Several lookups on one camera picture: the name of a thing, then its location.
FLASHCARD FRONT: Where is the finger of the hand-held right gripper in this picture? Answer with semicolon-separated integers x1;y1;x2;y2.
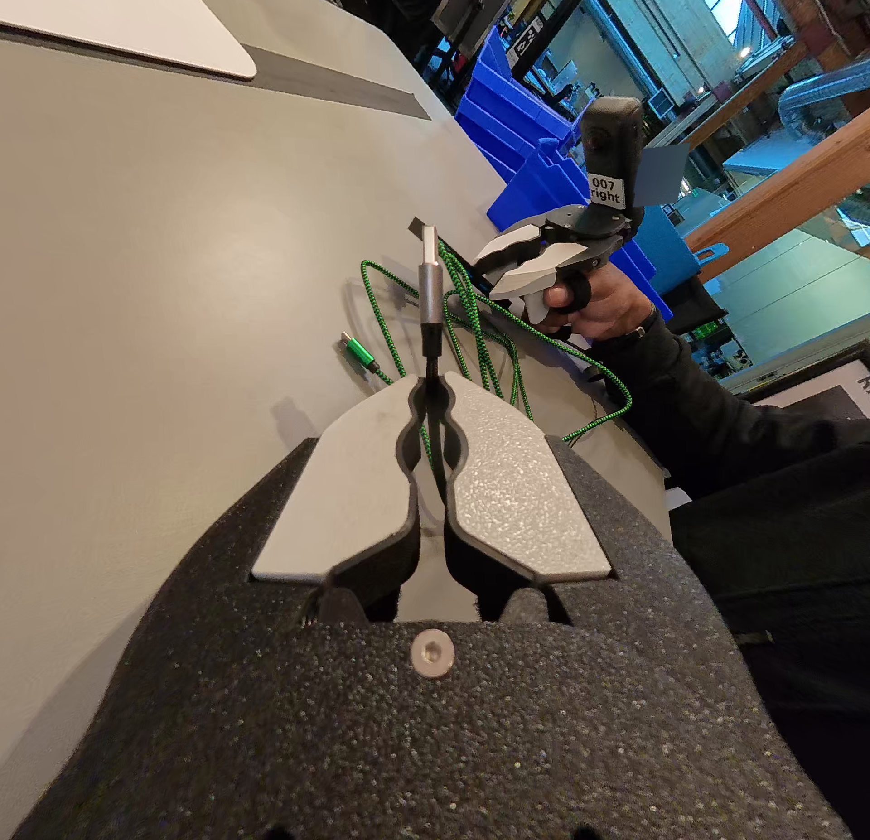
472;220;548;278
488;242;587;319

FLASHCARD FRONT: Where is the black cable with grey plug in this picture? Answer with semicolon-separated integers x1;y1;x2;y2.
415;225;451;508

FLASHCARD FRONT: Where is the wooden beam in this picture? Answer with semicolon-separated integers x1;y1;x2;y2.
683;109;870;285

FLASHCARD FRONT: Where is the white desk mat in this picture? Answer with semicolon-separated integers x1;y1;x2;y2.
0;0;258;81

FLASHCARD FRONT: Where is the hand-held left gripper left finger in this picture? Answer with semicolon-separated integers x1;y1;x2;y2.
250;374;429;611

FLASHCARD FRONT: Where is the green braided cable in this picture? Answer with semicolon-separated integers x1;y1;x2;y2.
342;238;634;447

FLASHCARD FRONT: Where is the person's right hand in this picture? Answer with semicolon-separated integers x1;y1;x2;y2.
536;262;659;342

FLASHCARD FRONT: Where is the person's dark clothed body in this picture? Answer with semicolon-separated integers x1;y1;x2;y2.
669;415;870;840

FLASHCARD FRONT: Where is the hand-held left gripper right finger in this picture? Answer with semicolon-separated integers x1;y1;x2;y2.
437;371;614;611

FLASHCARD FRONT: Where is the stack of blue plastic bins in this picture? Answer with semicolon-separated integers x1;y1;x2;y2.
454;26;702;321

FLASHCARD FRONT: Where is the dark wrist band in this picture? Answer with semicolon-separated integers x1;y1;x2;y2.
624;302;662;342

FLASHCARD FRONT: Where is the person's right forearm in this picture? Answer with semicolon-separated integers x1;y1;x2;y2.
593;309;870;508

